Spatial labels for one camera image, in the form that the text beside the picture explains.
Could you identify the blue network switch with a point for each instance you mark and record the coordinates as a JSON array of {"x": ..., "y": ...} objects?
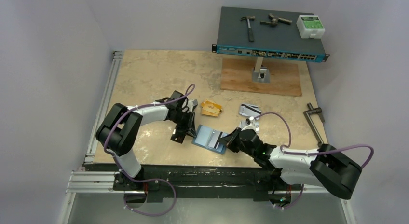
[{"x": 280, "y": 42}]

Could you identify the plywood board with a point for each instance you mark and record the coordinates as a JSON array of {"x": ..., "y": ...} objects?
[{"x": 236, "y": 75}]

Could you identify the aluminium frame rail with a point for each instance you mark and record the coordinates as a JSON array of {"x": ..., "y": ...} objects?
[{"x": 141, "y": 76}]

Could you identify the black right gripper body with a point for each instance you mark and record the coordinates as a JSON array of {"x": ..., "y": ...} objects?
[{"x": 234, "y": 140}]

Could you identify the white green electrical box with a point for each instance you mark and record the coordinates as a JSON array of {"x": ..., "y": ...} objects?
[{"x": 310, "y": 27}]

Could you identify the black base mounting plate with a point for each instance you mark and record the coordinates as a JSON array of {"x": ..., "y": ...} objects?
[{"x": 167, "y": 181}]

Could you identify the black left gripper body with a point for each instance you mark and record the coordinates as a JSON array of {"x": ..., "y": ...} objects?
[{"x": 183, "y": 120}]

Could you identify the small grey hammer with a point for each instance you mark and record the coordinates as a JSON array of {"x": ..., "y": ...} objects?
[{"x": 250, "y": 33}]

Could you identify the blue leather card holder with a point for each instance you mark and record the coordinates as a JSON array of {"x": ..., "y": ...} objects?
[{"x": 202, "y": 138}]

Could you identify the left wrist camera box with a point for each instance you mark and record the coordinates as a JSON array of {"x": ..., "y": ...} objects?
[{"x": 192, "y": 104}]

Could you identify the grey metal crank handle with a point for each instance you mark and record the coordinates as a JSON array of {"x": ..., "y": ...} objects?
[{"x": 308, "y": 115}]

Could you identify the metal stand post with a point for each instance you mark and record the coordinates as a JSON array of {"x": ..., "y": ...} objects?
[{"x": 260, "y": 73}]

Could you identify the silver VIP credit card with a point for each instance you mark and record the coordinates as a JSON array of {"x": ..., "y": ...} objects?
[{"x": 213, "y": 142}]

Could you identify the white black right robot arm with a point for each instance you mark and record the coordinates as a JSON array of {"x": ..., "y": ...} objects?
[{"x": 325, "y": 166}]

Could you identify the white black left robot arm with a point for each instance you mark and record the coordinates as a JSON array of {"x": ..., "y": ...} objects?
[{"x": 119, "y": 129}]

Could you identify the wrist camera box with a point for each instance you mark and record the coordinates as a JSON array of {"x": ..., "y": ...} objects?
[
  {"x": 192, "y": 104},
  {"x": 252, "y": 124}
]

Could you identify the orange credit card stack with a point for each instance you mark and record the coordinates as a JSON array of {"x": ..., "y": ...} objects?
[{"x": 210, "y": 108}]

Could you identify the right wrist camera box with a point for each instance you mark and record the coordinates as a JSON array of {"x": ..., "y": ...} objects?
[{"x": 252, "y": 124}]

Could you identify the dark metal clamp tool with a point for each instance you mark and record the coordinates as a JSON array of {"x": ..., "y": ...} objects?
[{"x": 274, "y": 20}]

